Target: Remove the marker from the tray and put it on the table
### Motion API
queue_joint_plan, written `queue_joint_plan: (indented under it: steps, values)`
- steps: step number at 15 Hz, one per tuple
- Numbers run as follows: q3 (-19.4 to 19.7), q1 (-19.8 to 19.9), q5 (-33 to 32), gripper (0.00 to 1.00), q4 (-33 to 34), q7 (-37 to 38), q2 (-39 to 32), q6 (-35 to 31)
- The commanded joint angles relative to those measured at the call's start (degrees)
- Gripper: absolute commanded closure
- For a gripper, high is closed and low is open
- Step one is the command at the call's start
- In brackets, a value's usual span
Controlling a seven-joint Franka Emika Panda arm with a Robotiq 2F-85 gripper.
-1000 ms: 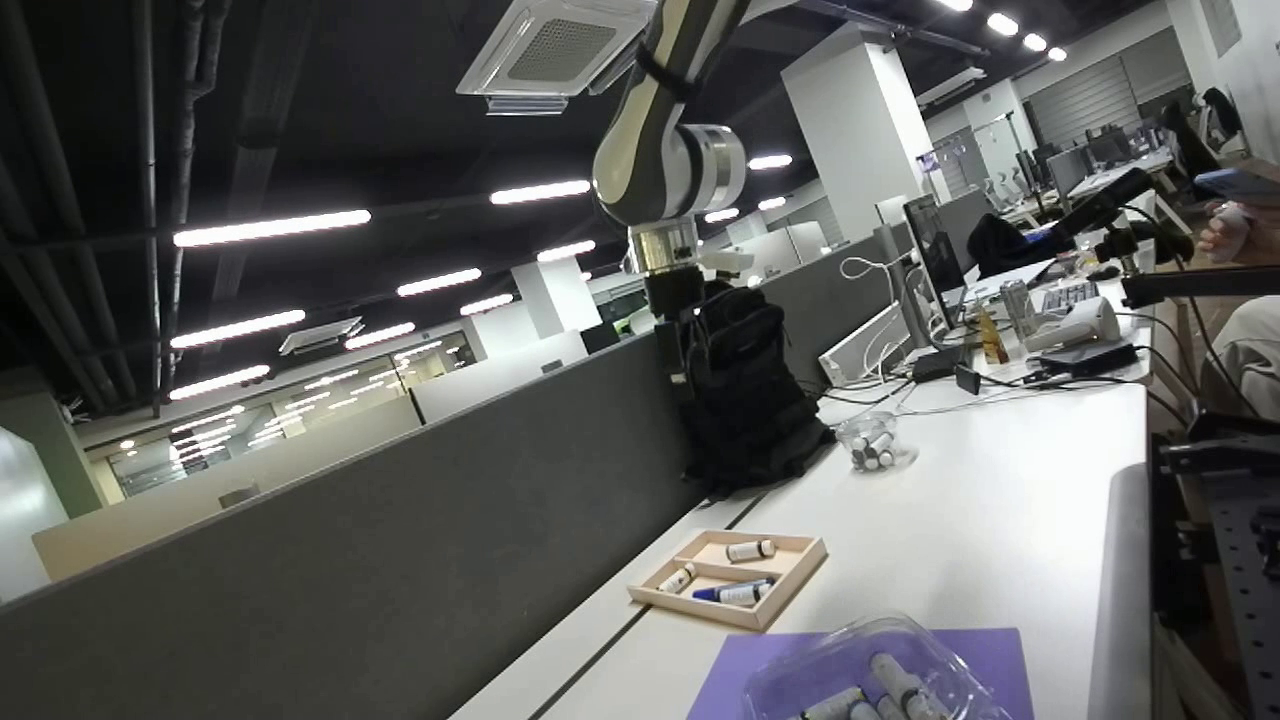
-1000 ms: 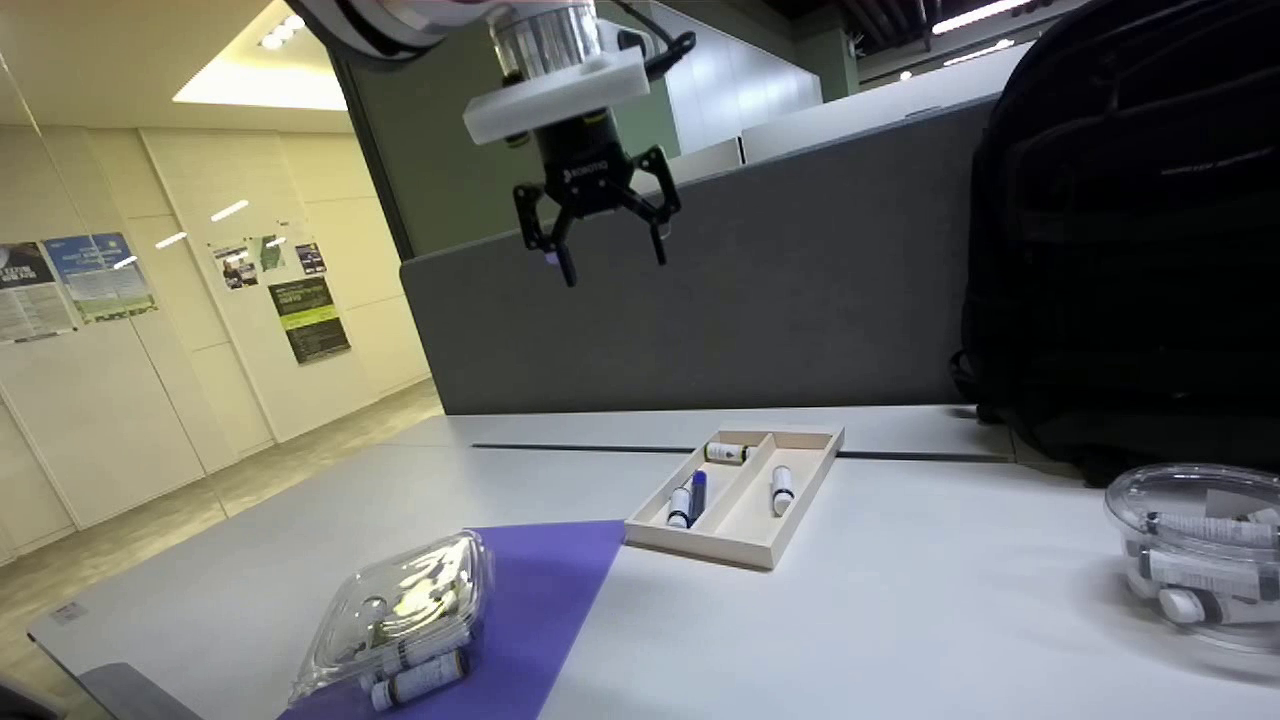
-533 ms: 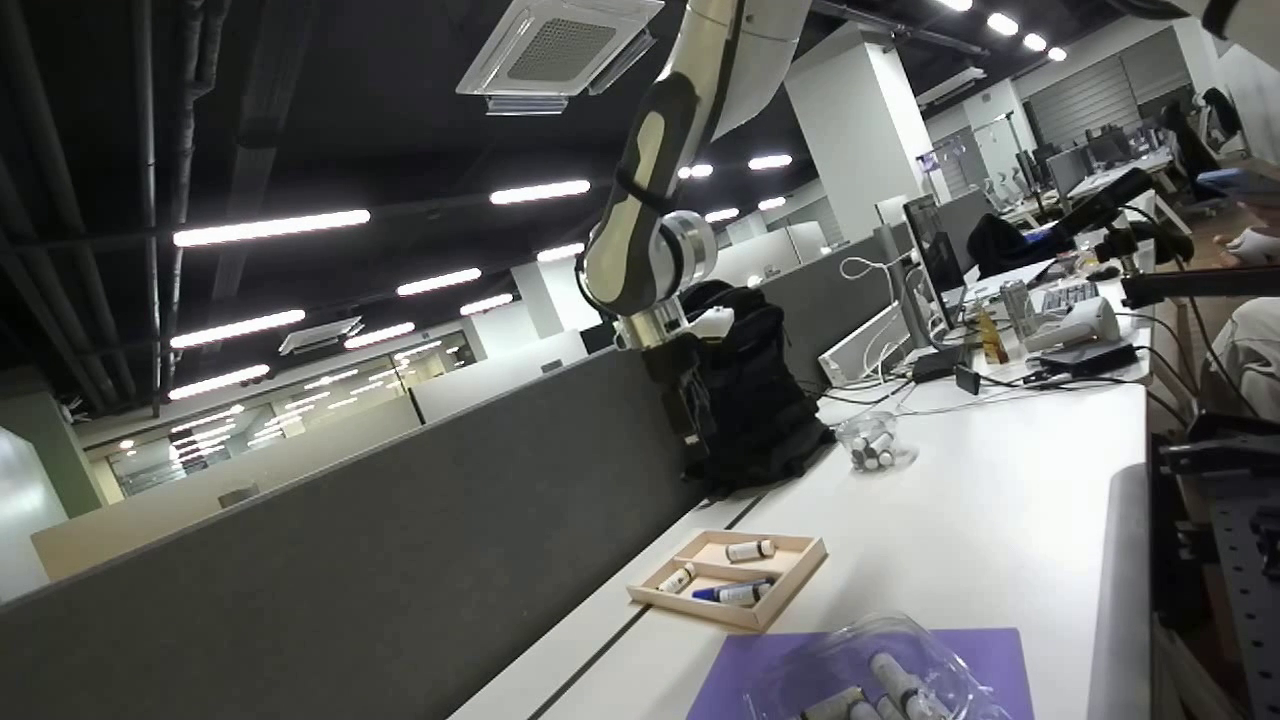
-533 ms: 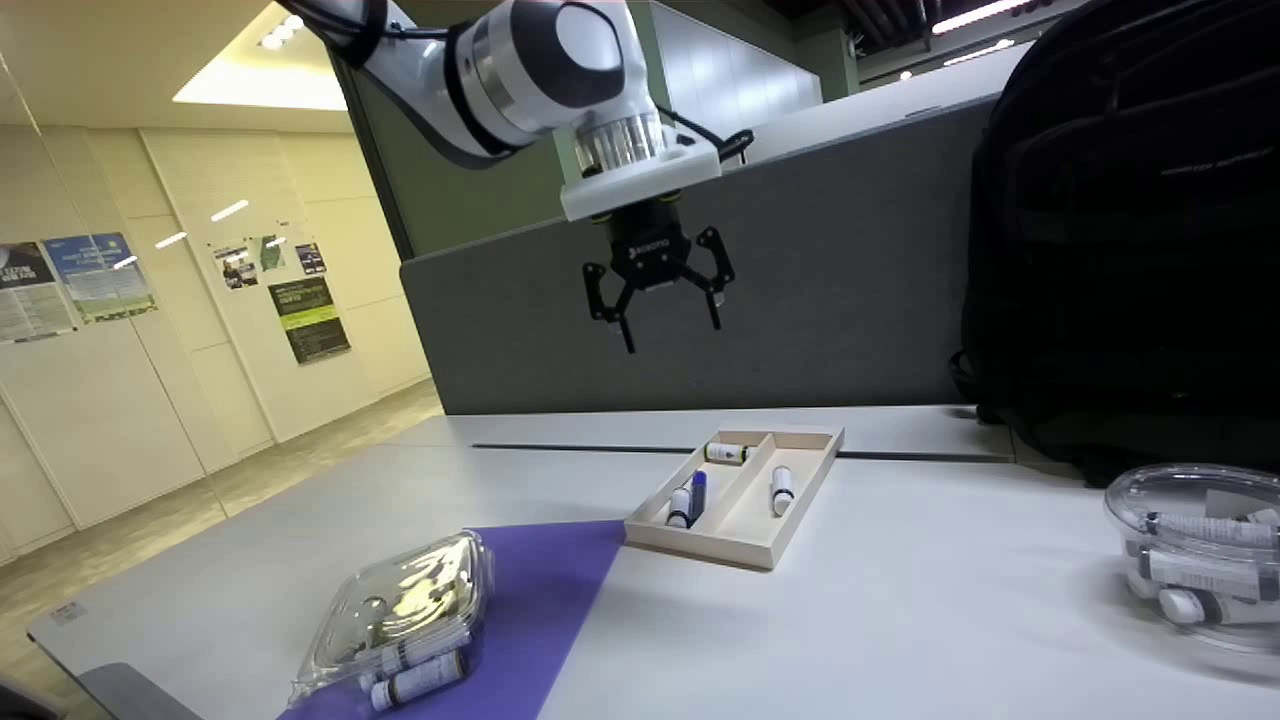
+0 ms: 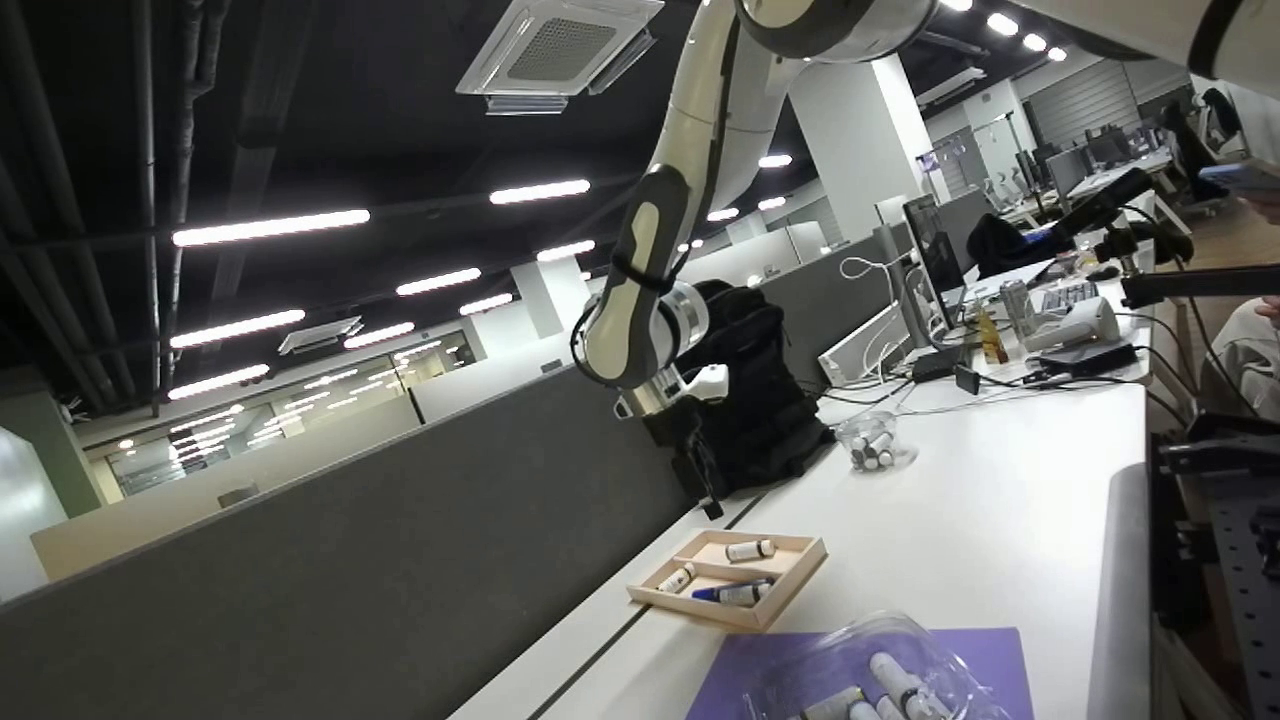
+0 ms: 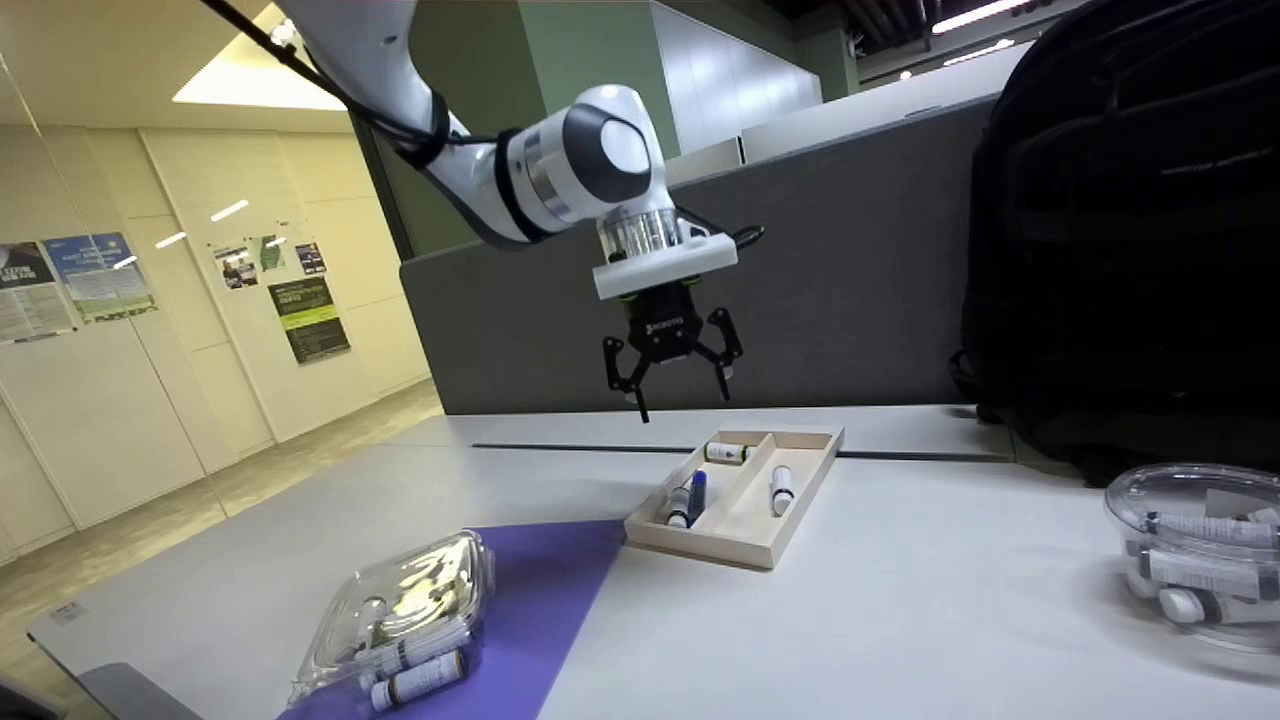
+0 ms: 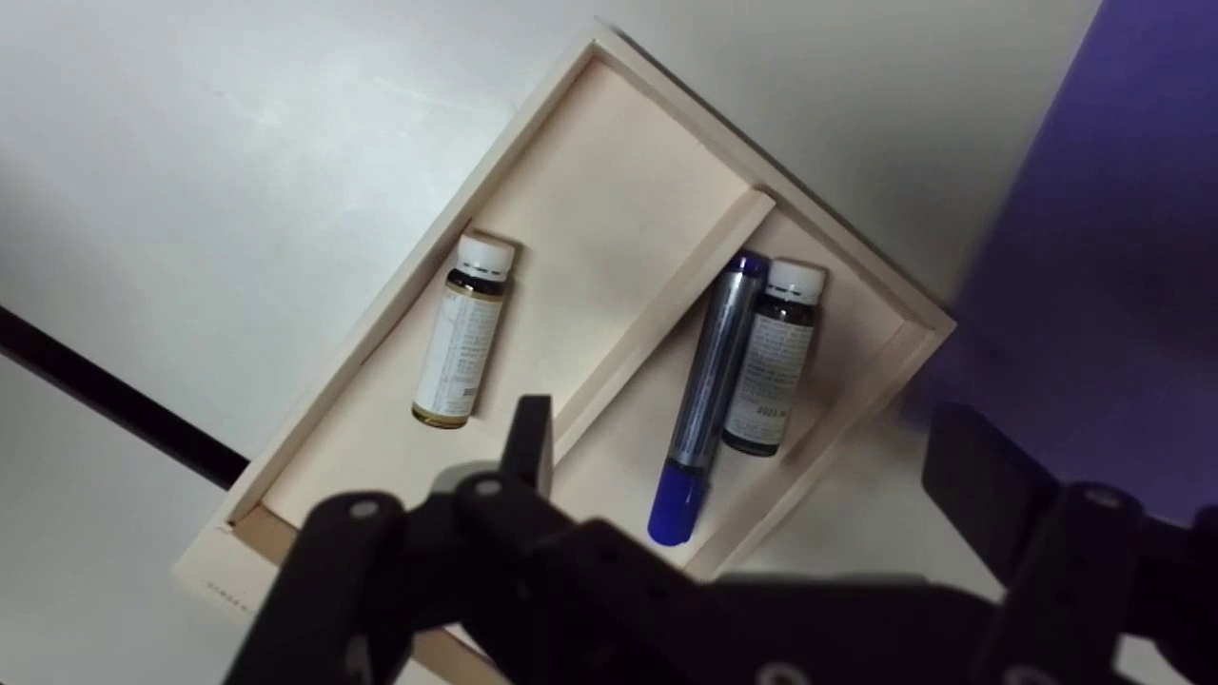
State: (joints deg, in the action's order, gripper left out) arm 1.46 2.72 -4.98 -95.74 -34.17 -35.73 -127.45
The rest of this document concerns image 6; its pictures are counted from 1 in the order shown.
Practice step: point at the purple paper sheet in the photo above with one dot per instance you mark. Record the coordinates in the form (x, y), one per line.
(545, 600)

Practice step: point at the black green wall poster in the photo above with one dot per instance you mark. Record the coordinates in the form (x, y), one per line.
(309, 320)

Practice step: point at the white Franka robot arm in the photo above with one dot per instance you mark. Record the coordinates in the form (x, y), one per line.
(560, 161)

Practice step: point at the clear plastic marker container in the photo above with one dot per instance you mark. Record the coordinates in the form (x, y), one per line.
(400, 600)

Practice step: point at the short white marker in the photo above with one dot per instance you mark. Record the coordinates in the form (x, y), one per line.
(727, 454)

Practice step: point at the black backpack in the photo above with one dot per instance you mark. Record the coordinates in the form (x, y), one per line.
(1135, 242)

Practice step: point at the grey desk partition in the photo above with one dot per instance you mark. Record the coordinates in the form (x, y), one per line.
(824, 267)

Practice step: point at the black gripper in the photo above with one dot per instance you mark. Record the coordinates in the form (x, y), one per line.
(665, 320)

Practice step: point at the small green wall poster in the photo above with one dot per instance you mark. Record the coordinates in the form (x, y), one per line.
(275, 252)

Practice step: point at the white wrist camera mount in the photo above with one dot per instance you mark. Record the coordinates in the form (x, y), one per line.
(665, 267)

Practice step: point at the blue green wall poster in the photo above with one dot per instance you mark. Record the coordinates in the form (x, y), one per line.
(100, 276)

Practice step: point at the bright ceiling light panel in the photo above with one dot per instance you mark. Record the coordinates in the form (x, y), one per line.
(252, 73)

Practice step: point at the small photo wall poster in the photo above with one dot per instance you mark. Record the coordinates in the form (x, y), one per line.
(239, 267)

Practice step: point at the white marker black band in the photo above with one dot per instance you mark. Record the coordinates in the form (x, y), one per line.
(1187, 607)
(1202, 575)

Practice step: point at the light wooden compartment tray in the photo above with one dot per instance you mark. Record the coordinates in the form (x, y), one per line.
(727, 534)

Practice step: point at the blue capped silver marker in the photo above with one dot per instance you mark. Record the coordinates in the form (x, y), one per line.
(690, 500)

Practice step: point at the clear glass bowl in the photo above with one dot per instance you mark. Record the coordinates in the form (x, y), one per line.
(1202, 625)

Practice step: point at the narrow ceiling light strip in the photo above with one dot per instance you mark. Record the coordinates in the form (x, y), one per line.
(982, 17)

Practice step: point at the small dark wall poster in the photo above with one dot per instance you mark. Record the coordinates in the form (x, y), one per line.
(309, 259)

